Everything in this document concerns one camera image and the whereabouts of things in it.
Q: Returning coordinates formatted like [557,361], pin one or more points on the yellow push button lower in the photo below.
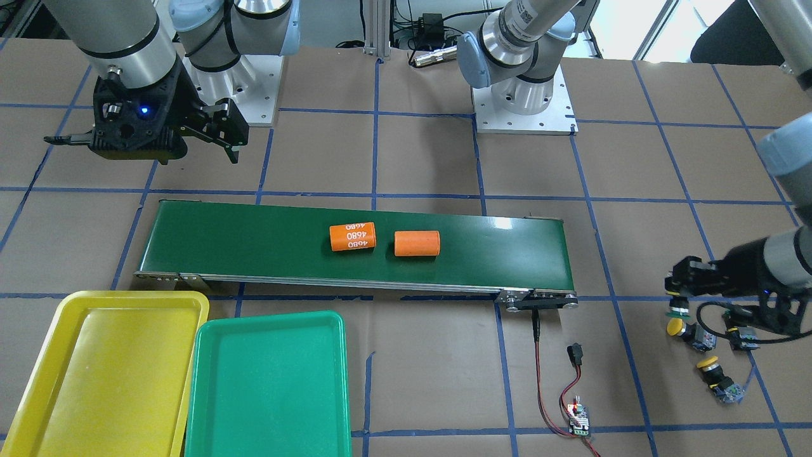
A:
[691,334]

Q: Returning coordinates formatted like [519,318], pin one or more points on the orange cylinder with 4680 label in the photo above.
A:
[352,236]

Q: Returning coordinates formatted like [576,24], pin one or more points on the aluminium frame post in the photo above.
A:
[377,16]

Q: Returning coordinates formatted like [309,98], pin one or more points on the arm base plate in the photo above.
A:
[520,107]
[253,84]

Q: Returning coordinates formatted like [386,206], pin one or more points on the green conveyor belt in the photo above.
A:
[522,263]

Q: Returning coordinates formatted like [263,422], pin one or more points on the black power adapter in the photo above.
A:
[430,26]

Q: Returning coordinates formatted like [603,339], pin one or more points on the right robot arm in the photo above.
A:
[126,38]

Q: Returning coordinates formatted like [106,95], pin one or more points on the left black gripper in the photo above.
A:
[739,261]

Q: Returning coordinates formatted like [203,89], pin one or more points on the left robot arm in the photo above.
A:
[514,54]

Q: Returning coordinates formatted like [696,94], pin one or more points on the green push button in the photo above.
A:
[678,308]
[742,338]

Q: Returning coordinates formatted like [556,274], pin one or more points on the yellow push button upper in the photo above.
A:
[724,389]

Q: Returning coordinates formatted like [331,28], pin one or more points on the yellow plastic tray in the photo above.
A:
[113,376]

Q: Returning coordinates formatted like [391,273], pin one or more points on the plain orange cylinder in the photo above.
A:
[414,243]

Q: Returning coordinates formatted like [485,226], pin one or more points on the small controller circuit board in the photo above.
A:
[579,419]

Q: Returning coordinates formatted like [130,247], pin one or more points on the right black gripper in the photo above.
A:
[188,94]

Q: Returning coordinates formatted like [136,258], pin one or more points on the green plastic tray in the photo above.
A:
[272,385]

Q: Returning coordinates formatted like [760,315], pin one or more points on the yellow push button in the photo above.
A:
[724,389]
[691,334]

